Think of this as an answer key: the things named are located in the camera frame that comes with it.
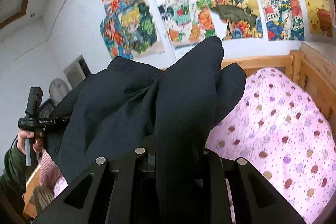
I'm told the black puffer jacket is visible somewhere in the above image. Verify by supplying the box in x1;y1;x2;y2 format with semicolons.
43;35;247;224

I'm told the dark green sleeve forearm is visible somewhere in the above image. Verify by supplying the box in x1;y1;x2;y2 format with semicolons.
1;145;27;215

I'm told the person's left hand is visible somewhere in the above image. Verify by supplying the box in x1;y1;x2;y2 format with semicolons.
16;128;45;156

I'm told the standing electric fan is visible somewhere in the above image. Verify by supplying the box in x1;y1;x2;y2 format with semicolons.
49;78;70;106

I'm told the red checkered pink pillow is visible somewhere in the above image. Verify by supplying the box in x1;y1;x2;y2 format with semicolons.
39;150;62;190

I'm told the pink apple print duvet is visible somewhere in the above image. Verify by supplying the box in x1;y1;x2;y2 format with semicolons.
205;68;335;223

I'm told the swimming girl blue drawing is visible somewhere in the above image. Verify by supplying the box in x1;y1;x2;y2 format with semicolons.
100;16;133;59

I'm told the blond boy drawing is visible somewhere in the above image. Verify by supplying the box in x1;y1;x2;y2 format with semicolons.
118;1;165;59

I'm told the oranges and drink drawing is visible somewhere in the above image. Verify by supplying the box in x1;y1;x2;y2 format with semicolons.
155;0;216;49

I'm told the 2024 dragon drawing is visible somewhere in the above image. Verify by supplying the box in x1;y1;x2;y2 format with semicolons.
260;0;305;41

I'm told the yellow bear and chick drawing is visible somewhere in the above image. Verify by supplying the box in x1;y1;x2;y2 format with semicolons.
305;0;333;38

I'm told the landscape with flowers drawing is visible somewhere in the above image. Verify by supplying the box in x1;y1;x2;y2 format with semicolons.
206;0;263;40

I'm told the grey wall panel door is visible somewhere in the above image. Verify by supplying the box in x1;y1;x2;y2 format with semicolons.
63;55;91;89

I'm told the wooden bed frame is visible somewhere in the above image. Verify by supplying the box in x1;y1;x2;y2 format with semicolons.
159;41;336;125

